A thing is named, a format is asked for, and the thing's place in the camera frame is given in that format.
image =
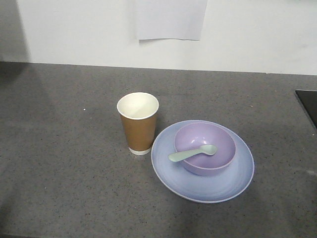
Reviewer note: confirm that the light blue plate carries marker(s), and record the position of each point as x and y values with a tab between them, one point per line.
203	178

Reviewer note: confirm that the black induction cooktop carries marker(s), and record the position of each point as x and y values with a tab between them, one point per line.
308	100

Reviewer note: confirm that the pale green plastic spoon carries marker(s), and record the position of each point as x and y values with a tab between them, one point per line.
180	156

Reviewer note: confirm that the brown paper cup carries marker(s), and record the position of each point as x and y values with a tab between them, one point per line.
138	112

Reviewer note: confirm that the purple plastic bowl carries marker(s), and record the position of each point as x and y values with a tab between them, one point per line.
196	134

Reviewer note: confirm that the white paper sheet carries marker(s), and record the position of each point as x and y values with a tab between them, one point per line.
170	19

